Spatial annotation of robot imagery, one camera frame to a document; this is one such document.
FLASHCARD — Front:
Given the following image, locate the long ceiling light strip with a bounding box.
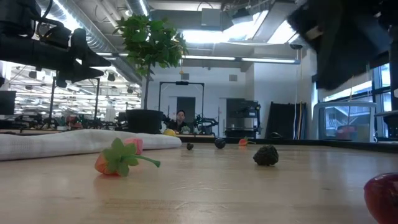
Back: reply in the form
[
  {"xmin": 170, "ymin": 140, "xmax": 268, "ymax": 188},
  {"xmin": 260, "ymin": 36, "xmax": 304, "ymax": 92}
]
[{"xmin": 182, "ymin": 54, "xmax": 301, "ymax": 65}]

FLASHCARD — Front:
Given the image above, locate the small red strawberry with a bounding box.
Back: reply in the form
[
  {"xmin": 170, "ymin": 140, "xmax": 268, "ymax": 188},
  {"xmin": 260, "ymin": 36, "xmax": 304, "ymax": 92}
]
[{"xmin": 238, "ymin": 136, "xmax": 256, "ymax": 147}]

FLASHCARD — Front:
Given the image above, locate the black table frame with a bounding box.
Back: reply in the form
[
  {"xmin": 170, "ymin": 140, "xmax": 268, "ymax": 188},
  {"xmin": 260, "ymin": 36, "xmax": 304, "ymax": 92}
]
[{"xmin": 178, "ymin": 135, "xmax": 398, "ymax": 154}]

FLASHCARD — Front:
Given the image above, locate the black equipment cabinet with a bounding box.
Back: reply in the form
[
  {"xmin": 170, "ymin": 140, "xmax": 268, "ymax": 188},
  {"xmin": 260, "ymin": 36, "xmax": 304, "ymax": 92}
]
[{"xmin": 224, "ymin": 98, "xmax": 262, "ymax": 139}]

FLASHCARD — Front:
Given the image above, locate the black stand pole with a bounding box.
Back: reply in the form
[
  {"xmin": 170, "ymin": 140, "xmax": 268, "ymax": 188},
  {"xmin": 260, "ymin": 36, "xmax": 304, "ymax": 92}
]
[{"xmin": 388, "ymin": 26, "xmax": 398, "ymax": 110}]

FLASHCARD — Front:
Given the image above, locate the green leafy plant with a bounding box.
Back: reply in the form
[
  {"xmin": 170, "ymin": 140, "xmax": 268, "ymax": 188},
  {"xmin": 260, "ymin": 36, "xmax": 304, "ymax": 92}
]
[{"xmin": 113, "ymin": 14, "xmax": 189, "ymax": 110}]

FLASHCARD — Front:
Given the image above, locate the white plaid cloth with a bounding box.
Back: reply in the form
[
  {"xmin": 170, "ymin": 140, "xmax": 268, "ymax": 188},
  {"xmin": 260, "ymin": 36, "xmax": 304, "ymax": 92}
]
[{"xmin": 0, "ymin": 129, "xmax": 183, "ymax": 162}]

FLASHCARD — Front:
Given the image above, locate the black leaning panel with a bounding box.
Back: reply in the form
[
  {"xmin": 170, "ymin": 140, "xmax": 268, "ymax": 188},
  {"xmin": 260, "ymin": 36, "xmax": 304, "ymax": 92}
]
[{"xmin": 266, "ymin": 101, "xmax": 308, "ymax": 140}]

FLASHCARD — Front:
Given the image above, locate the pink fruit piece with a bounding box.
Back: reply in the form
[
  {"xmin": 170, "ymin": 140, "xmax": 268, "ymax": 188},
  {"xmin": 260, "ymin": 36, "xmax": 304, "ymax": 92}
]
[{"xmin": 124, "ymin": 138, "xmax": 144, "ymax": 156}]

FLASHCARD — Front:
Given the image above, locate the person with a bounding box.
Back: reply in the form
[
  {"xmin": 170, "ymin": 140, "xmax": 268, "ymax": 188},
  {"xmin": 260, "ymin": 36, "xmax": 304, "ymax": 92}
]
[{"xmin": 167, "ymin": 109, "xmax": 188, "ymax": 134}]

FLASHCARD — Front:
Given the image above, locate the dark red cherry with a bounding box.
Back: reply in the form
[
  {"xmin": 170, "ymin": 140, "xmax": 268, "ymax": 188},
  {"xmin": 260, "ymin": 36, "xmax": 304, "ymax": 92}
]
[{"xmin": 363, "ymin": 172, "xmax": 398, "ymax": 224}]

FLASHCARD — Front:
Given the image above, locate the black desk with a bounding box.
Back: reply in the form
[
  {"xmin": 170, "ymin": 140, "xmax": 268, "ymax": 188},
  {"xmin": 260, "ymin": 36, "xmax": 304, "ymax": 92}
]
[{"xmin": 374, "ymin": 110, "xmax": 398, "ymax": 139}]

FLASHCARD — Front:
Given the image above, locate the blackberry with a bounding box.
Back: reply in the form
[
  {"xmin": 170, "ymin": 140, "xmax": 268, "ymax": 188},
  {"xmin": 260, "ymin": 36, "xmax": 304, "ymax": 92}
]
[{"xmin": 252, "ymin": 144, "xmax": 280, "ymax": 167}]

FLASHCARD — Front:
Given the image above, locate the orange strawberry with long stem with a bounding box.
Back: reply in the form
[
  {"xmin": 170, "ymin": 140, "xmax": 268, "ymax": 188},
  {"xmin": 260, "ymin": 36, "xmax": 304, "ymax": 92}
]
[{"xmin": 95, "ymin": 138, "xmax": 162, "ymax": 178}]

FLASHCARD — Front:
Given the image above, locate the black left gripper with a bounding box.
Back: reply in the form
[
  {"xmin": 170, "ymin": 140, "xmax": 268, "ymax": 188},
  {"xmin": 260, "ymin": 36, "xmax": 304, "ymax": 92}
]
[{"xmin": 30, "ymin": 28, "xmax": 112, "ymax": 88}]

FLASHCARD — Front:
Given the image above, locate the dark computer monitor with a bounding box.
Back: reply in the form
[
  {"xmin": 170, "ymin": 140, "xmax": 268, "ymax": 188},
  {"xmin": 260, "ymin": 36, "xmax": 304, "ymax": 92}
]
[{"xmin": 0, "ymin": 90, "xmax": 17, "ymax": 116}]

